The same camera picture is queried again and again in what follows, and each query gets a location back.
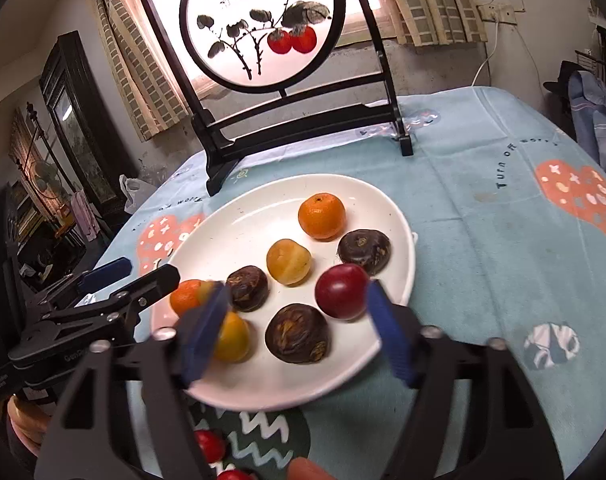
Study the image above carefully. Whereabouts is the pale yellow round fruit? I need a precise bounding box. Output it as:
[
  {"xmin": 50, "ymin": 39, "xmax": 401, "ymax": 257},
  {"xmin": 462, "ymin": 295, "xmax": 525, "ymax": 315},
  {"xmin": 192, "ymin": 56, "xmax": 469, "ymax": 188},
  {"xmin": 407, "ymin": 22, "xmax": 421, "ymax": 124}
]
[{"xmin": 266, "ymin": 239, "xmax": 312, "ymax": 286}]

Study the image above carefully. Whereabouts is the blue clothing pile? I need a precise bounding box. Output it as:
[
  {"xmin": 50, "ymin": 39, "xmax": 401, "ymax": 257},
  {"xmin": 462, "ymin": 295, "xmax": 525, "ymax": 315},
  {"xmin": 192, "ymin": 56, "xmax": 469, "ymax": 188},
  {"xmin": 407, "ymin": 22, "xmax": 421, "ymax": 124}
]
[{"xmin": 568, "ymin": 70, "xmax": 606, "ymax": 182}]

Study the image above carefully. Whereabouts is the wall power socket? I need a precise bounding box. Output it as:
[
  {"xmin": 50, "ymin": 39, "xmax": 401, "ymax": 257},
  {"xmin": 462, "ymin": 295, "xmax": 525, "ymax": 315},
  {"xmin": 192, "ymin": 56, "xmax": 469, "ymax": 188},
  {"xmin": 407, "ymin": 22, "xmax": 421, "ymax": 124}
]
[{"xmin": 477, "ymin": 4, "xmax": 518, "ymax": 24}]

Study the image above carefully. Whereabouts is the pink cloth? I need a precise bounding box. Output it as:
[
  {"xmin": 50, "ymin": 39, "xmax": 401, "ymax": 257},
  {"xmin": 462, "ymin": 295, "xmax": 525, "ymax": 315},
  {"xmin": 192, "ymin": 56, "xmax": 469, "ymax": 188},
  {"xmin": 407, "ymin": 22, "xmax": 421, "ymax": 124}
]
[{"xmin": 70, "ymin": 192, "xmax": 102, "ymax": 242}]

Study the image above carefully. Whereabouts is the white plastic bag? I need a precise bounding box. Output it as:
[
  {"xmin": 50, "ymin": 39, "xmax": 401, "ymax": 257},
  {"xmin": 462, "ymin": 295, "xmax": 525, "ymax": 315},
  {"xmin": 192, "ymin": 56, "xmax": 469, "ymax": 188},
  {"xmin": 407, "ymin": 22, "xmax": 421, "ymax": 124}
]
[{"xmin": 119, "ymin": 174, "xmax": 156, "ymax": 214}]

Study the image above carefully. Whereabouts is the white cable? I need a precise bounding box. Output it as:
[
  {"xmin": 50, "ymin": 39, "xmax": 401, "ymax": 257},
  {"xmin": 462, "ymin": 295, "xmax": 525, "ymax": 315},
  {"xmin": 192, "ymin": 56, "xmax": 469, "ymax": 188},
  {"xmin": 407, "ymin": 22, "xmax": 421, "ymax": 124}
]
[{"xmin": 472, "ymin": 20, "xmax": 500, "ymax": 87}]

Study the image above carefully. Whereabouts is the dark brown round fruit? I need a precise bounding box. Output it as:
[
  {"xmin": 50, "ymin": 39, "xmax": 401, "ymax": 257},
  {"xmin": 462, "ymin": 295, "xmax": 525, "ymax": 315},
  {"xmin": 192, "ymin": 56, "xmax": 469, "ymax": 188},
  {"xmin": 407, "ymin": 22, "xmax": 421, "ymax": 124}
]
[
  {"xmin": 226, "ymin": 266, "xmax": 270, "ymax": 313},
  {"xmin": 264, "ymin": 303, "xmax": 330, "ymax": 364},
  {"xmin": 337, "ymin": 229, "xmax": 391, "ymax": 277}
]

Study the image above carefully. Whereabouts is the white oval plate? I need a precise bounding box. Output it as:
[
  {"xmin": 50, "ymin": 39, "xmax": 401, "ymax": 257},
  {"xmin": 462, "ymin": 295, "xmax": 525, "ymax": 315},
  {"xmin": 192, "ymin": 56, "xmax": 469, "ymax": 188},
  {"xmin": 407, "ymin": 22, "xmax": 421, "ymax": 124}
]
[{"xmin": 150, "ymin": 173, "xmax": 416, "ymax": 413}]

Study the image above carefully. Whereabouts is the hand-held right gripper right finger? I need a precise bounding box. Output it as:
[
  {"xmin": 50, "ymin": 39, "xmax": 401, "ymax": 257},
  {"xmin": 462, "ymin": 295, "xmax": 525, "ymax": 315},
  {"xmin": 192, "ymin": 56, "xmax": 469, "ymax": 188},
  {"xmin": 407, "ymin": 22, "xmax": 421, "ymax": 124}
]
[{"xmin": 365, "ymin": 279, "xmax": 566, "ymax": 480}]

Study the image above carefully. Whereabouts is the beige checked curtain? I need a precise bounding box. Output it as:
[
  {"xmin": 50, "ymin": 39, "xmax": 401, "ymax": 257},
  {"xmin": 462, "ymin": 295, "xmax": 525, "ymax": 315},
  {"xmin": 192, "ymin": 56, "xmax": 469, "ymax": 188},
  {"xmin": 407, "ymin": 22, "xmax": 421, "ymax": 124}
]
[
  {"xmin": 375, "ymin": 0, "xmax": 488, "ymax": 46},
  {"xmin": 85, "ymin": 0, "xmax": 190, "ymax": 142}
]

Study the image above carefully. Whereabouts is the light blue printed tablecloth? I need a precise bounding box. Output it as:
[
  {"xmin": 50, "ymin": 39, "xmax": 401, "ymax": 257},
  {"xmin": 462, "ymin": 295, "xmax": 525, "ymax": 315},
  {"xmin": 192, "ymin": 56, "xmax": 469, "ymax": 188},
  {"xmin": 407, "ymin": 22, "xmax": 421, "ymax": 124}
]
[{"xmin": 90, "ymin": 85, "xmax": 606, "ymax": 480}]

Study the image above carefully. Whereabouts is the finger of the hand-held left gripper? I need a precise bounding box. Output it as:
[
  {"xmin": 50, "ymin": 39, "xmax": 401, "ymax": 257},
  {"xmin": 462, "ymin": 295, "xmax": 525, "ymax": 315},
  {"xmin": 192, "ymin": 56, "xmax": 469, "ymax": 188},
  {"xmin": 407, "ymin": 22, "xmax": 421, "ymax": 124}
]
[
  {"xmin": 38, "ymin": 263, "xmax": 182, "ymax": 350},
  {"xmin": 38, "ymin": 256, "xmax": 134, "ymax": 311}
]

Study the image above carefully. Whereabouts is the yellow-orange citrus fruit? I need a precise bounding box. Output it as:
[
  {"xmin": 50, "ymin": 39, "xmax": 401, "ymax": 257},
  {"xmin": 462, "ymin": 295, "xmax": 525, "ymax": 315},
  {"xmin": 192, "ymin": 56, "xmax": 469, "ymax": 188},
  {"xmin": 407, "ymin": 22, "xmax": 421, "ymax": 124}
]
[{"xmin": 213, "ymin": 310, "xmax": 252, "ymax": 364}]

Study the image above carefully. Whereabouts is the dark-framed round painted table screen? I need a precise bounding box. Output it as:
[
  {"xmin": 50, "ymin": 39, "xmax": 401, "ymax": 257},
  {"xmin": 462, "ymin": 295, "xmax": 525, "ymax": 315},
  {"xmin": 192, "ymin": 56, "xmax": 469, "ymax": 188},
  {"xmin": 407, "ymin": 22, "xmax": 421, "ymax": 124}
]
[{"xmin": 139, "ymin": 0, "xmax": 414, "ymax": 197}]

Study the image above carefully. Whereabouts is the dark cloth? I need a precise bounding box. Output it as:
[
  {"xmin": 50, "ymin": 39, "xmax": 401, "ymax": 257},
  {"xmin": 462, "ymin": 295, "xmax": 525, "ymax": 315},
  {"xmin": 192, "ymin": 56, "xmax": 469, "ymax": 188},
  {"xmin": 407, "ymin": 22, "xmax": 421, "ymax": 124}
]
[{"xmin": 543, "ymin": 60, "xmax": 580, "ymax": 114}]

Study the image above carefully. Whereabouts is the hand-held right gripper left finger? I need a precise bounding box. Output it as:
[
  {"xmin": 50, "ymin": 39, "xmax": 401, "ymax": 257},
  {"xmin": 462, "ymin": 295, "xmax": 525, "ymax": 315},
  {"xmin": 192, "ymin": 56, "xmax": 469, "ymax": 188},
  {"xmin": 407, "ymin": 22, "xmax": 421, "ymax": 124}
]
[{"xmin": 33, "ymin": 280, "xmax": 234, "ymax": 480}]

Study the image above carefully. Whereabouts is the person's left hand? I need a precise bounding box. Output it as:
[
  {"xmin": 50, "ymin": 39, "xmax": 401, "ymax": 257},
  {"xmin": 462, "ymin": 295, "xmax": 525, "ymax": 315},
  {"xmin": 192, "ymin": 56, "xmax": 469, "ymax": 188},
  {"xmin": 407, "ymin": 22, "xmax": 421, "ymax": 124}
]
[{"xmin": 5, "ymin": 394, "xmax": 58, "ymax": 461}]

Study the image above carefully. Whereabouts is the standing fan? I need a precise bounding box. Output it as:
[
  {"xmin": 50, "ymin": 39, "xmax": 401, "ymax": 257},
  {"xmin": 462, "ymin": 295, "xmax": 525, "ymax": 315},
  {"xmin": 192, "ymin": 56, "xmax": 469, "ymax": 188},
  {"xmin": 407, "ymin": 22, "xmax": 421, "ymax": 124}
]
[{"xmin": 30, "ymin": 159, "xmax": 61, "ymax": 201}]

